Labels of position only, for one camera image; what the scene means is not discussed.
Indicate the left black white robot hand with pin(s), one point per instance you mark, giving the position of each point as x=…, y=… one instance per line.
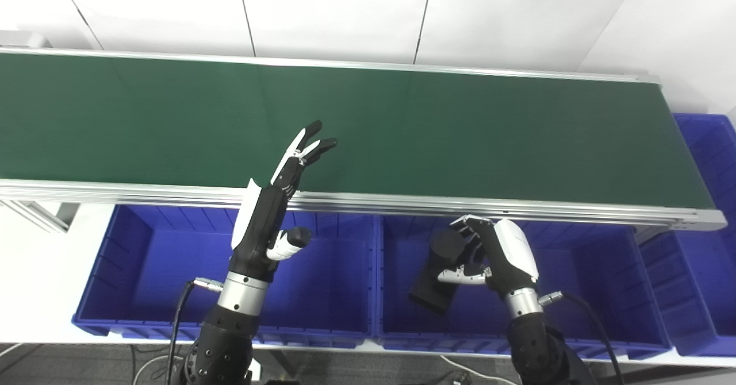
x=261, y=230

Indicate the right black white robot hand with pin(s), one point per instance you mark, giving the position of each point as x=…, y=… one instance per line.
x=509, y=258

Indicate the black cylinder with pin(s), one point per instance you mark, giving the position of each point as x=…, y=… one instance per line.
x=440, y=293

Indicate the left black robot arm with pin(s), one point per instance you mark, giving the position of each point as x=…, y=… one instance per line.
x=230, y=327

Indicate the blue plastic bin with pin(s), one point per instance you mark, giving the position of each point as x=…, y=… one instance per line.
x=701, y=241
x=598, y=293
x=322, y=293

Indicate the green conveyor belt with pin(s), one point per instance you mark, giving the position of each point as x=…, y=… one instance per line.
x=402, y=202
x=460, y=138

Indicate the aluminium conveyor support leg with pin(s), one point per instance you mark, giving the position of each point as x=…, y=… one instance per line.
x=34, y=215

